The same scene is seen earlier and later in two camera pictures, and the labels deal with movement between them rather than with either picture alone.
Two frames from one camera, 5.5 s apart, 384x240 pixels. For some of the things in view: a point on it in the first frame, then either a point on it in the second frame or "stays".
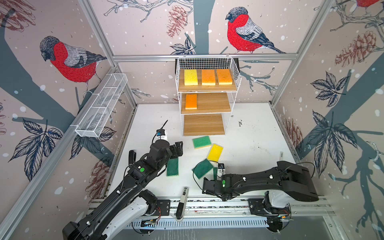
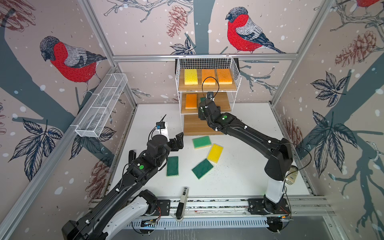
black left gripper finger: x=177 y=153 to x=173 y=145
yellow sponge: x=190 y=77 stays
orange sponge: x=208 y=77 stays
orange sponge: x=224 y=77 stays
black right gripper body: x=211 y=181 to x=200 y=114
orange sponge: x=191 y=101 stays
